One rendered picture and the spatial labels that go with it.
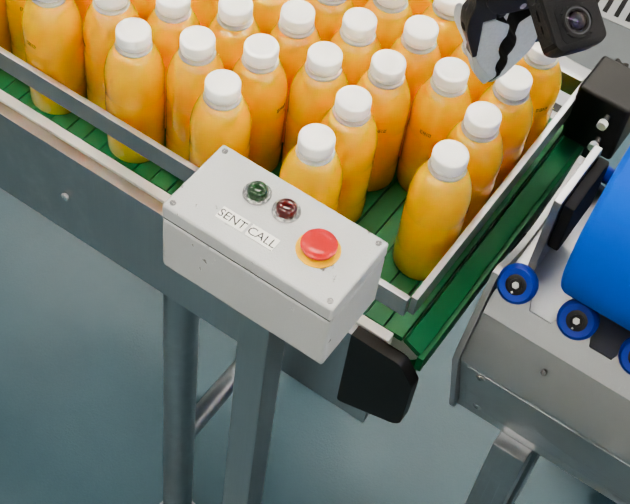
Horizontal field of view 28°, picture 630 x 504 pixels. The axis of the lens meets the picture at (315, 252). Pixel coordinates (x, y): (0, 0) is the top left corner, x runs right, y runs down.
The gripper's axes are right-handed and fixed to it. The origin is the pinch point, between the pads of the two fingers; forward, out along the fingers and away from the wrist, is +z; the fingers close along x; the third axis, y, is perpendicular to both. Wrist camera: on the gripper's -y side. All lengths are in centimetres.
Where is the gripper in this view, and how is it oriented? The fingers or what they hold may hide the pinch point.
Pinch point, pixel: (493, 76)
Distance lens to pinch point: 110.4
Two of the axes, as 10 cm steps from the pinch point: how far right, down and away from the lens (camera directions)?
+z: -1.1, 5.8, 8.1
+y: -3.8, -7.7, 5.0
